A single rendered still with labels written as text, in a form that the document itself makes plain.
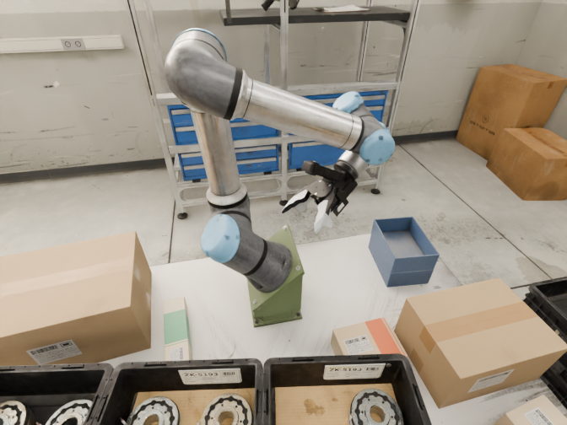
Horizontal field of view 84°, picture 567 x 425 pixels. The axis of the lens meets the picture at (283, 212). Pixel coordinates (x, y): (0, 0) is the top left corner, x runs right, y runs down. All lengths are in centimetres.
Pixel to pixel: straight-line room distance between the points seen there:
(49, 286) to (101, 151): 247
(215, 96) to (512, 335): 87
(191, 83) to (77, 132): 283
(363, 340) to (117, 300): 65
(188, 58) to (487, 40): 360
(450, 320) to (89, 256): 101
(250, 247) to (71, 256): 54
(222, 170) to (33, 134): 282
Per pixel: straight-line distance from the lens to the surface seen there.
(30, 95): 339
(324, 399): 80
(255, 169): 244
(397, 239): 124
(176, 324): 101
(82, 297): 98
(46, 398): 94
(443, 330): 92
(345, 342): 93
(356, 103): 81
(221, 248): 80
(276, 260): 89
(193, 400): 81
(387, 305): 112
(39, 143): 356
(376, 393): 79
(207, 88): 61
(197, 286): 115
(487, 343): 95
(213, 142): 79
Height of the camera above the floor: 157
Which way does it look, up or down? 38 degrees down
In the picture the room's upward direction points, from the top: straight up
